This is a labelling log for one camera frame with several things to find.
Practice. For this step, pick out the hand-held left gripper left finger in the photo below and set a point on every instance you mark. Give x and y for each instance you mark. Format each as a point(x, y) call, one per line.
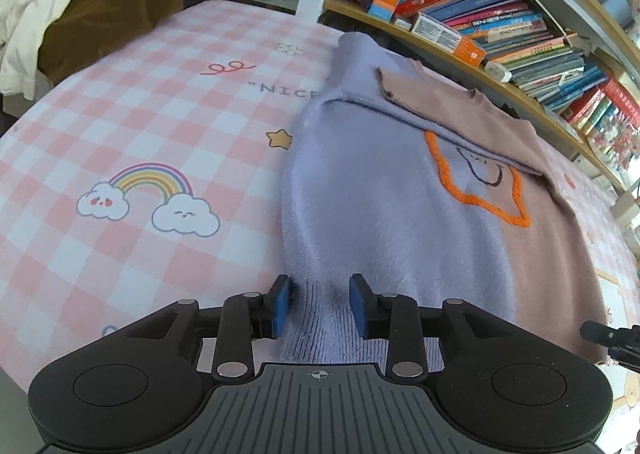
point(281, 309)

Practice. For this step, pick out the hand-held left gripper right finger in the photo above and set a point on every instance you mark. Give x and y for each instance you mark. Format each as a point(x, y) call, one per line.
point(359, 309)

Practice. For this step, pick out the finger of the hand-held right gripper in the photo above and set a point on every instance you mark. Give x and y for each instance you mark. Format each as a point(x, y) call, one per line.
point(597, 332)

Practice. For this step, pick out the purple and pink sweater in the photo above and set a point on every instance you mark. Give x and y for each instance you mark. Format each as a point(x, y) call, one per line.
point(390, 194)

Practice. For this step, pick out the wooden desk holder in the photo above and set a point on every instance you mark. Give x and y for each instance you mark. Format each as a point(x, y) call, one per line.
point(627, 204)

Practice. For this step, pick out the colourful toy figures set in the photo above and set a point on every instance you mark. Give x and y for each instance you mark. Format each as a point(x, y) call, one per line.
point(617, 146)

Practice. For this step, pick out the pink checkered printed tablecloth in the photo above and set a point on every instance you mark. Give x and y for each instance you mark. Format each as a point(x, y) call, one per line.
point(125, 109)

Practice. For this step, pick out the white charger plug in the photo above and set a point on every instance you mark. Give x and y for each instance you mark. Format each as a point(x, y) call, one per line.
point(497, 71)

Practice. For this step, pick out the small orange carton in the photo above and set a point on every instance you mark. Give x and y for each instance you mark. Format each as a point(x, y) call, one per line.
point(447, 39)

